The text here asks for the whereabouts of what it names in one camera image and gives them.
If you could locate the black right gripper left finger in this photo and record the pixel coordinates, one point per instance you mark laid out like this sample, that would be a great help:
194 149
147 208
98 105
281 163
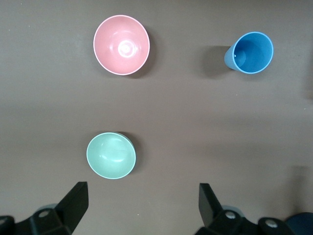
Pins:
61 215

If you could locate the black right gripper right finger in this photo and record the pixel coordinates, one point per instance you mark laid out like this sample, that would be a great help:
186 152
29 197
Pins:
220 220

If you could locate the green bowl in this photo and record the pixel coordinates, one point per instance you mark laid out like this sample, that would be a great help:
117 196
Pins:
111 155

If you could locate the pink bowl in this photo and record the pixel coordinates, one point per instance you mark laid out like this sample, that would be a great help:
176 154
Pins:
121 45

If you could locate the brown table cloth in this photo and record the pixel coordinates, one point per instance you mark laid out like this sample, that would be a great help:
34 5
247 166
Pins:
171 122

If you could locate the blue ribbed cup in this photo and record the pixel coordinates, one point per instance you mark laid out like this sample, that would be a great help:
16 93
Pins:
252 52

